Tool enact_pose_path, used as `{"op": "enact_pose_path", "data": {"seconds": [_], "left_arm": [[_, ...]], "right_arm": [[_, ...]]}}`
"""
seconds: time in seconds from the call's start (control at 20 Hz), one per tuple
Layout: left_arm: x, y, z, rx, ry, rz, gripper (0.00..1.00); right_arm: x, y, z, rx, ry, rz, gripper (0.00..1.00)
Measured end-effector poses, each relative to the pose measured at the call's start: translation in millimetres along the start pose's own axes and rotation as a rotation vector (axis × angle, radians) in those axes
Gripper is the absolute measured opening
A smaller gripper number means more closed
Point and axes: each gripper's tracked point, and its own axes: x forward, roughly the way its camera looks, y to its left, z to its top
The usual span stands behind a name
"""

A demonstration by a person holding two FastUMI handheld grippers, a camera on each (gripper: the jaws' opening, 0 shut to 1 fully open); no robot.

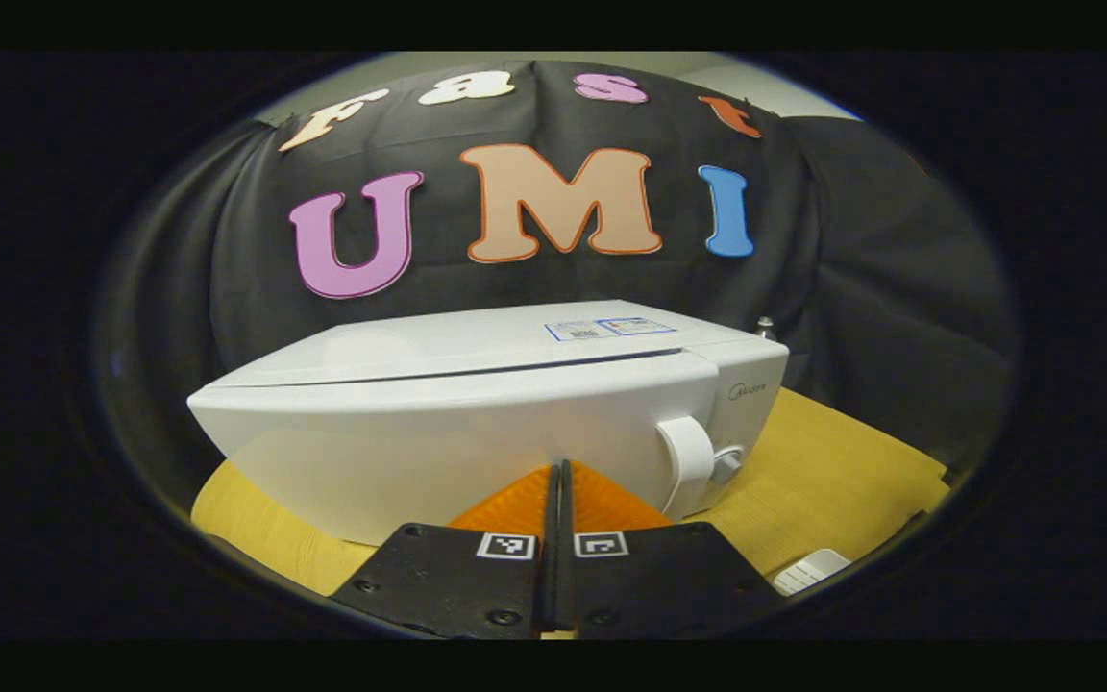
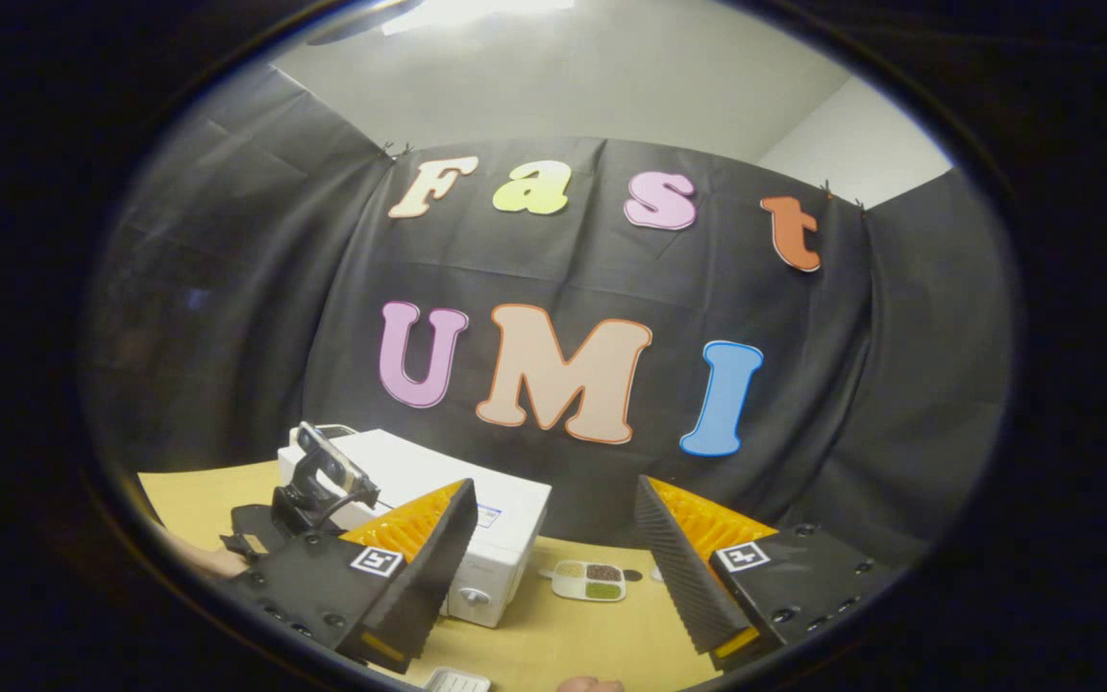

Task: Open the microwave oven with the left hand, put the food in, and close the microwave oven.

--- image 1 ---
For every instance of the black backdrop cloth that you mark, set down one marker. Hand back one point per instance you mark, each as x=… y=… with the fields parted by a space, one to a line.
x=851 y=240

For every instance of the small metal object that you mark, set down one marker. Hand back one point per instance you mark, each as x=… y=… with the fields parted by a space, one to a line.
x=766 y=329

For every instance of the white rectangular tray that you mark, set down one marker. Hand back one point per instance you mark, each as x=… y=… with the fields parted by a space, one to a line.
x=808 y=572

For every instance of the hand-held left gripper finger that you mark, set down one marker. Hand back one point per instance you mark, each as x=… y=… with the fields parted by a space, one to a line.
x=550 y=577
x=565 y=577

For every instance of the white microwave oven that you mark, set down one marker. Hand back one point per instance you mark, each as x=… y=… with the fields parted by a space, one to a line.
x=419 y=432

